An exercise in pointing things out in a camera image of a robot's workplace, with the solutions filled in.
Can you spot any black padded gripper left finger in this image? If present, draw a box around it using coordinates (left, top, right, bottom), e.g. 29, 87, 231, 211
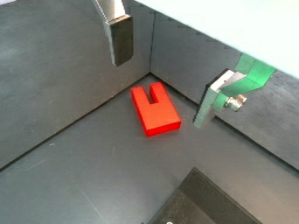
92, 0, 134, 67

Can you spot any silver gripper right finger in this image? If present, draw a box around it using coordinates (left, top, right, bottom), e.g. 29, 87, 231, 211
194, 53, 276, 128

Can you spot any red double-square block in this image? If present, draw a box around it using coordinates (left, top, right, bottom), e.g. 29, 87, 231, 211
131, 82, 182, 137

